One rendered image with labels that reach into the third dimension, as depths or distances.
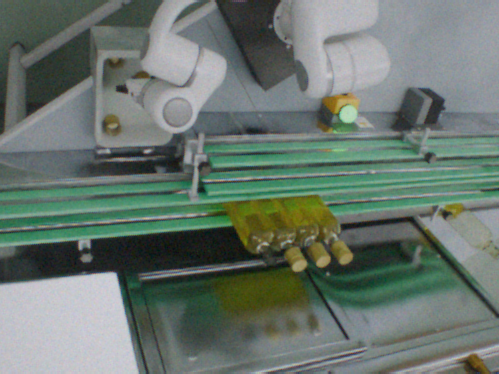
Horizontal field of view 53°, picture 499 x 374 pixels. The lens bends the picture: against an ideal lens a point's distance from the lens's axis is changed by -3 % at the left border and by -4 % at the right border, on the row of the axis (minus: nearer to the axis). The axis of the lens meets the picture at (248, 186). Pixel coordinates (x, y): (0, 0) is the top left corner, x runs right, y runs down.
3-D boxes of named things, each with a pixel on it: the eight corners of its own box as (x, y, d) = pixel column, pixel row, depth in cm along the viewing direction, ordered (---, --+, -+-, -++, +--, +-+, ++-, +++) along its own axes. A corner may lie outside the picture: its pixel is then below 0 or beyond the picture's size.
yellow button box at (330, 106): (318, 110, 139) (331, 123, 133) (325, 85, 134) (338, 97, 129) (340, 110, 141) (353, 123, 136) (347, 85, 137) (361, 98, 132)
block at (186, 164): (172, 158, 124) (179, 174, 118) (176, 124, 118) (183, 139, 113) (186, 158, 125) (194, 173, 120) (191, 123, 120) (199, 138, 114)
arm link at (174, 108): (185, 38, 78) (237, 61, 83) (169, 33, 87) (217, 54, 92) (148, 126, 81) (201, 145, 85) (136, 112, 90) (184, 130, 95)
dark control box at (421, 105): (398, 110, 149) (415, 124, 143) (407, 86, 145) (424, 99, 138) (420, 111, 152) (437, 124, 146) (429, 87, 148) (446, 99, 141)
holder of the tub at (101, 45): (92, 147, 121) (95, 165, 116) (93, 37, 106) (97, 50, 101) (161, 145, 128) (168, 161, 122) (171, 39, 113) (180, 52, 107)
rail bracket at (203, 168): (179, 181, 119) (193, 213, 110) (186, 117, 110) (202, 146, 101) (191, 180, 120) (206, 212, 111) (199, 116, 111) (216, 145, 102)
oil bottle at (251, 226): (219, 201, 128) (249, 258, 112) (223, 182, 125) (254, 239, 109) (240, 199, 130) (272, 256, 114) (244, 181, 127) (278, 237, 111)
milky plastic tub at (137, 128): (91, 129, 118) (95, 148, 112) (92, 37, 106) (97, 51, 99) (164, 127, 125) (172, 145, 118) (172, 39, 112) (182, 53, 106)
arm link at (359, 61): (353, 59, 106) (394, 93, 94) (295, 70, 103) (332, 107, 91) (356, 15, 100) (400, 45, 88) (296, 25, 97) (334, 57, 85)
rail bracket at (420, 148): (396, 138, 137) (425, 164, 127) (404, 114, 133) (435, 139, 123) (407, 137, 139) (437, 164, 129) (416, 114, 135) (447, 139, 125)
